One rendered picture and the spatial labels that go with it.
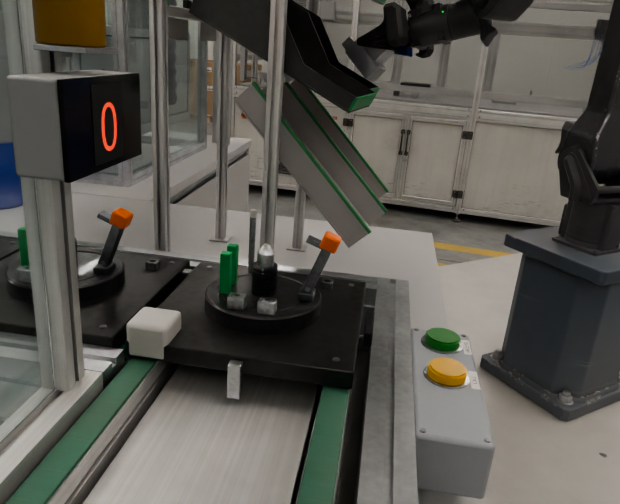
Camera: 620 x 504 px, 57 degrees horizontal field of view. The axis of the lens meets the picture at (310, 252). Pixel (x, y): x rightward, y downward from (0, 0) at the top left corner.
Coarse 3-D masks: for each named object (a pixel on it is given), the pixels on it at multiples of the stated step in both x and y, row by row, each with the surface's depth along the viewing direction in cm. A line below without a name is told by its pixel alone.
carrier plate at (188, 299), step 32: (192, 288) 73; (320, 288) 76; (352, 288) 77; (192, 320) 65; (320, 320) 67; (352, 320) 68; (128, 352) 60; (192, 352) 59; (224, 352) 59; (256, 352) 59; (288, 352) 60; (320, 352) 60; (352, 352) 61; (320, 384) 58; (352, 384) 57
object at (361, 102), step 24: (216, 0) 81; (240, 0) 80; (264, 0) 79; (288, 0) 90; (216, 24) 82; (240, 24) 81; (264, 24) 80; (288, 24) 91; (312, 24) 90; (264, 48) 81; (288, 48) 80; (312, 48) 91; (288, 72) 81; (312, 72) 80; (336, 72) 91; (336, 96) 80; (360, 96) 81
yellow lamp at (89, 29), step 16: (32, 0) 40; (48, 0) 40; (64, 0) 40; (80, 0) 40; (96, 0) 41; (48, 16) 40; (64, 16) 40; (80, 16) 40; (96, 16) 41; (48, 32) 40; (64, 32) 40; (80, 32) 41; (96, 32) 42
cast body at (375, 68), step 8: (352, 40) 100; (352, 48) 98; (360, 48) 97; (368, 48) 97; (376, 48) 96; (352, 56) 98; (360, 56) 98; (368, 56) 97; (376, 56) 96; (384, 56) 98; (360, 64) 98; (368, 64) 97; (376, 64) 97; (360, 72) 98; (368, 72) 98; (376, 72) 98
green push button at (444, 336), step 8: (432, 328) 67; (440, 328) 67; (432, 336) 65; (440, 336) 65; (448, 336) 65; (456, 336) 65; (432, 344) 64; (440, 344) 64; (448, 344) 64; (456, 344) 64
